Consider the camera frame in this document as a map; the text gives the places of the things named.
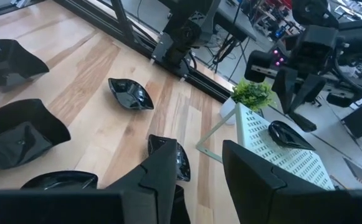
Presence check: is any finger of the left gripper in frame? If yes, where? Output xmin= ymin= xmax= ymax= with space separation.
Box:
xmin=272 ymin=68 xmax=297 ymax=114
xmin=288 ymin=73 xmax=327 ymax=133

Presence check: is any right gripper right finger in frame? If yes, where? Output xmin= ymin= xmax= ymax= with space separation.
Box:
xmin=222 ymin=139 xmax=336 ymax=224

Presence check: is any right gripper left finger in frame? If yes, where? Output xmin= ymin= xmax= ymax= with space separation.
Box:
xmin=105 ymin=139 xmax=183 ymax=224

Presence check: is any black glossy wavy plate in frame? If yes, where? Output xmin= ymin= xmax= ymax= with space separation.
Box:
xmin=0 ymin=98 xmax=72 ymax=174
xmin=169 ymin=185 xmax=191 ymax=224
xmin=20 ymin=170 xmax=99 ymax=191
xmin=0 ymin=39 xmax=50 ymax=93
xmin=147 ymin=133 xmax=191 ymax=183

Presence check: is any black eye-shaped plate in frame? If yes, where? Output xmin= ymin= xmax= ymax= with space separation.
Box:
xmin=107 ymin=77 xmax=155 ymax=111

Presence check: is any green plant in white pot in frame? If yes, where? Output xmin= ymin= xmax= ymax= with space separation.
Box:
xmin=219 ymin=78 xmax=277 ymax=126

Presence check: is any pale green perforated metal shelf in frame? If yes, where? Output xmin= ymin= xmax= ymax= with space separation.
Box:
xmin=195 ymin=102 xmax=336 ymax=191

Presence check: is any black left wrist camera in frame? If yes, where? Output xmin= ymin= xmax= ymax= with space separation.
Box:
xmin=244 ymin=48 xmax=286 ymax=83

